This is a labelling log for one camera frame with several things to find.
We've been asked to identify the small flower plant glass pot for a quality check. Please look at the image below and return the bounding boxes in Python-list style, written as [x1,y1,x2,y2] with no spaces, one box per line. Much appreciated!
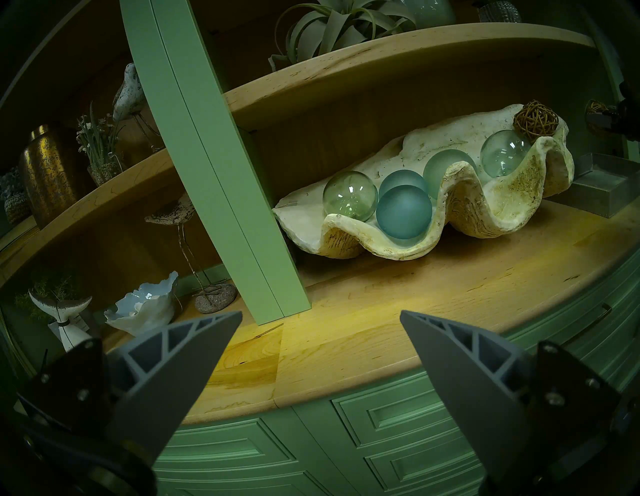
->
[76,102,125,187]

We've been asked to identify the frosted green glass ball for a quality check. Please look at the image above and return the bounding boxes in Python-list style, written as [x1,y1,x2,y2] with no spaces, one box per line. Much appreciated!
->
[423,149,479,190]

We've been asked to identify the white ruffled ceramic bowl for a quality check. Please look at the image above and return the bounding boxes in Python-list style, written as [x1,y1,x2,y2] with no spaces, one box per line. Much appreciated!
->
[104,271,180,337]

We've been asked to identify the small green moss plant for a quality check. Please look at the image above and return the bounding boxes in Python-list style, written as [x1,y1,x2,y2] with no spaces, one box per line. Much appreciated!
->
[14,275,81,323]

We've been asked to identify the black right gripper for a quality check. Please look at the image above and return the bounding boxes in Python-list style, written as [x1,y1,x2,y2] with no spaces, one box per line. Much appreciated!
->
[586,80,640,137]

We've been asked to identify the grey coral ornament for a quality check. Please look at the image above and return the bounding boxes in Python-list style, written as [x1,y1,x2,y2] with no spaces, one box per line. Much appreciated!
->
[0,167,33,226]

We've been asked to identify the grey square tray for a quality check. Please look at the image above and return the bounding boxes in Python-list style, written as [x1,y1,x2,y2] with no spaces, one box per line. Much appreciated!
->
[547,151,640,219]

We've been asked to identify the dark metal drawer handle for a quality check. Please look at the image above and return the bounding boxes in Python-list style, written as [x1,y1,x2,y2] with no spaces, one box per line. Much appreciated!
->
[565,303,613,346]

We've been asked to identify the white whale tail figurine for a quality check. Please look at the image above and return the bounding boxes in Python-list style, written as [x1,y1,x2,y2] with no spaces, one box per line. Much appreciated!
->
[29,291,94,352]

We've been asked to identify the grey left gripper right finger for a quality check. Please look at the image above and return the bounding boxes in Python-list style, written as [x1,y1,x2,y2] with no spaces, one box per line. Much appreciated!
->
[400,309,622,487]

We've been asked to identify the giant clam shell bowl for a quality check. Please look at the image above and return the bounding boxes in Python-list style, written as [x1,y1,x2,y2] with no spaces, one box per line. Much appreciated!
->
[273,103,576,262]

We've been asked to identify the brown bird figurine stone base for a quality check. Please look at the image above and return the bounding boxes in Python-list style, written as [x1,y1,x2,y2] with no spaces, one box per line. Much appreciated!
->
[145,194,239,315]

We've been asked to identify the bronze metal vase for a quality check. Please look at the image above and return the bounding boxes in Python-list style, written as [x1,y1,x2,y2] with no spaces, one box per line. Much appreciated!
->
[19,125,96,230]

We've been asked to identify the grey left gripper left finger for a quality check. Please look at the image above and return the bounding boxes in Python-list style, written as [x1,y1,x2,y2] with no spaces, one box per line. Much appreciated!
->
[17,310,244,463]

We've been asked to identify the white flower plant glass pot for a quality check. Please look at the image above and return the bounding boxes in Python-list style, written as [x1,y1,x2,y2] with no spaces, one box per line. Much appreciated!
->
[477,0,522,23]

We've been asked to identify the frosted blue glass ball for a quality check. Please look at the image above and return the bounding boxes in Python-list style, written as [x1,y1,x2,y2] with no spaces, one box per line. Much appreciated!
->
[376,185,434,241]
[379,169,429,196]

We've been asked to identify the grey-green air plant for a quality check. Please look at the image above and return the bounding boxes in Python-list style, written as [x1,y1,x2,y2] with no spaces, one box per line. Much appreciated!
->
[269,0,417,73]

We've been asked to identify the green wooden shelf cabinet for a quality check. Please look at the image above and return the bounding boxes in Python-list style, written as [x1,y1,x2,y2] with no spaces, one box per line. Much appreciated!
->
[0,0,640,496]

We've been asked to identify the large pale green vase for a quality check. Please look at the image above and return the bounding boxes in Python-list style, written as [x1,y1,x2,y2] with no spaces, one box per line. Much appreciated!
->
[402,0,457,28]

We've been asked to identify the clear glass ball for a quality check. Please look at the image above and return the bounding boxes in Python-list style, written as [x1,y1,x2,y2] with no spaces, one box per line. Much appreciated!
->
[481,129,534,178]
[323,171,380,222]

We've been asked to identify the speckled white bird figurine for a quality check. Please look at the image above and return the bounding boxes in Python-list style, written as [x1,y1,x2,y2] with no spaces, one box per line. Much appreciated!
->
[113,63,166,153]

